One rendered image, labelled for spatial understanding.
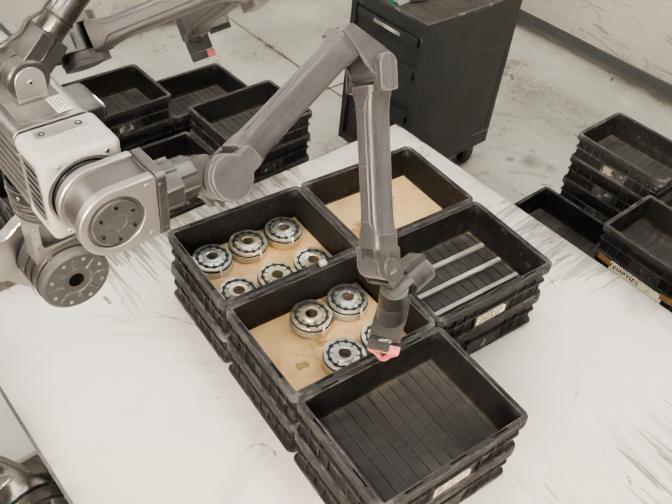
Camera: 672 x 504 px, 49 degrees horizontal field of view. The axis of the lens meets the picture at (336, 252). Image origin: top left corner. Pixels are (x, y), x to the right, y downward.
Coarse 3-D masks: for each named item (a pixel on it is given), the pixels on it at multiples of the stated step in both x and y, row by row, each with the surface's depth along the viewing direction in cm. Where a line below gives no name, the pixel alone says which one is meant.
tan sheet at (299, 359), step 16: (368, 304) 189; (272, 320) 183; (288, 320) 183; (336, 320) 184; (368, 320) 185; (256, 336) 178; (272, 336) 179; (288, 336) 179; (336, 336) 181; (352, 336) 181; (272, 352) 175; (288, 352) 176; (304, 352) 176; (320, 352) 176; (288, 368) 172; (304, 368) 173; (320, 368) 173; (304, 384) 169
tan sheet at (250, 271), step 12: (312, 240) 205; (276, 252) 200; (288, 252) 201; (240, 264) 196; (252, 264) 196; (264, 264) 197; (228, 276) 192; (240, 276) 193; (252, 276) 193; (216, 288) 189
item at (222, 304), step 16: (288, 192) 204; (304, 192) 204; (240, 208) 197; (320, 208) 200; (192, 224) 191; (336, 224) 196; (176, 240) 186; (352, 240) 192; (336, 256) 187; (192, 272) 181; (304, 272) 182; (208, 288) 175; (256, 288) 176; (224, 304) 172
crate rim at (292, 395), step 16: (352, 256) 187; (320, 272) 183; (272, 288) 177; (240, 304) 172; (416, 304) 177; (240, 320) 168; (432, 320) 173; (240, 336) 168; (256, 352) 163; (272, 368) 160; (352, 368) 161; (288, 384) 157; (320, 384) 157
